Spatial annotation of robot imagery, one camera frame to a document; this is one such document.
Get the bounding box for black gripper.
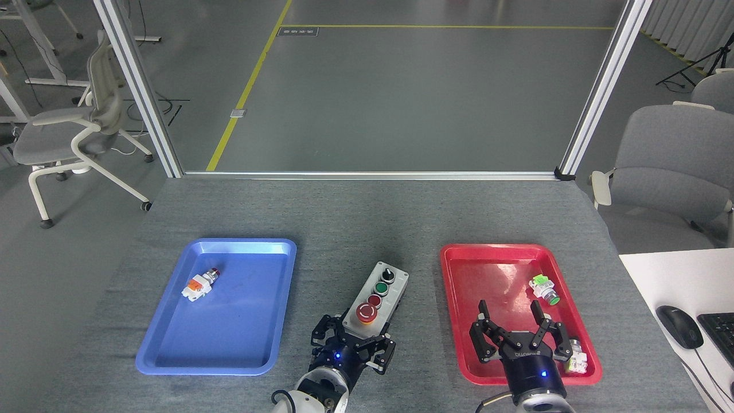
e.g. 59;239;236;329
469;300;573;402
309;314;397;386

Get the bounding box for grey control box with buttons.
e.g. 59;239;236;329
342;262;410;340

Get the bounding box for red plastic tray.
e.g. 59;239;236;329
440;243;603;386

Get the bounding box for grey felt table cloth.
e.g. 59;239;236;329
46;177;709;413

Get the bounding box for blue plastic tray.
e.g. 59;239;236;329
135;239;298;377

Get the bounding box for black computer mouse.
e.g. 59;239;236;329
655;305;705;350

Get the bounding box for white desk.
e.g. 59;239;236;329
618;248;734;413

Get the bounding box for black keyboard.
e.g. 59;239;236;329
697;313;734;369

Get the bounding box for grey upholstered chair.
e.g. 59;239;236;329
690;69;734;115
591;101;734;253

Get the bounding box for black tripod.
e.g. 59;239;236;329
655;32;734;89

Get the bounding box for white curtain panels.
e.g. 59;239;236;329
641;0;734;72

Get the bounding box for white grey office chair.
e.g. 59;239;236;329
13;30;154;230

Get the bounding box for green push button switch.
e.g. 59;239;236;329
528;274;561;306

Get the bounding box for silver yellow-green button switch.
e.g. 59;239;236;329
564;338;588;375

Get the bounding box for red push button switch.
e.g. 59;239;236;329
182;268;222;303

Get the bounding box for silver aluminium rail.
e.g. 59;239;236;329
182;170;560;181

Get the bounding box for black mouse cable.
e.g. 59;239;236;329
680;346;734;405

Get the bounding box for silver aluminium post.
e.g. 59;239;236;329
557;0;654;178
93;0;184;178

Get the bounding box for black floor cables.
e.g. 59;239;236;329
123;95;191;128

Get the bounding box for white desk frame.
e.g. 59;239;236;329
0;0;92;124

